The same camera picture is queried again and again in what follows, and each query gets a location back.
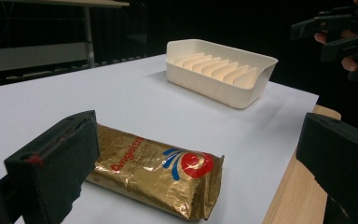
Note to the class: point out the white plastic divider tray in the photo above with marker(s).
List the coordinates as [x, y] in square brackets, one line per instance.
[220, 77]

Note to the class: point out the white background desk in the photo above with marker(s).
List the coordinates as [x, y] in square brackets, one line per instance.
[34, 56]

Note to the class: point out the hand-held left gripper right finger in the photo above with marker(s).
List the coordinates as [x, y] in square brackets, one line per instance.
[341, 155]

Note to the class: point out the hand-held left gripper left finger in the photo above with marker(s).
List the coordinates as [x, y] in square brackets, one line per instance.
[52, 168]

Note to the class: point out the gold foil snack packet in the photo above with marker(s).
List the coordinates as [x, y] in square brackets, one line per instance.
[155, 174]

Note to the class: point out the white table cover sheet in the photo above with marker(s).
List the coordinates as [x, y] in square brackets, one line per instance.
[155, 102]

